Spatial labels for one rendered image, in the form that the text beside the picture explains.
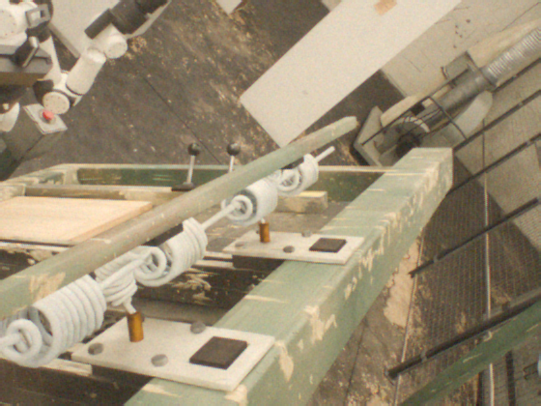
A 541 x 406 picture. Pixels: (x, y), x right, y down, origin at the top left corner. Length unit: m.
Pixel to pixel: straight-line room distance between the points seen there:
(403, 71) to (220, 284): 8.74
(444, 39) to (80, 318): 9.07
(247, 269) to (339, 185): 0.80
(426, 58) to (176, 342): 9.01
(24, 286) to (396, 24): 4.69
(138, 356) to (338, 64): 4.60
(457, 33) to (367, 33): 4.50
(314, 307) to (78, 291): 0.30
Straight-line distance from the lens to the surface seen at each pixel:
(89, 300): 0.58
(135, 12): 1.80
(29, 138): 2.21
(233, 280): 0.98
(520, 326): 1.75
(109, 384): 0.71
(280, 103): 5.35
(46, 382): 0.77
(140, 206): 1.64
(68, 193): 1.89
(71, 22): 4.23
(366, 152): 6.54
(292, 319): 0.72
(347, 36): 5.10
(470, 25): 9.47
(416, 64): 9.59
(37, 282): 0.47
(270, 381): 0.65
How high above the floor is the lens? 2.29
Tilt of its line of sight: 31 degrees down
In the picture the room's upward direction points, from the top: 51 degrees clockwise
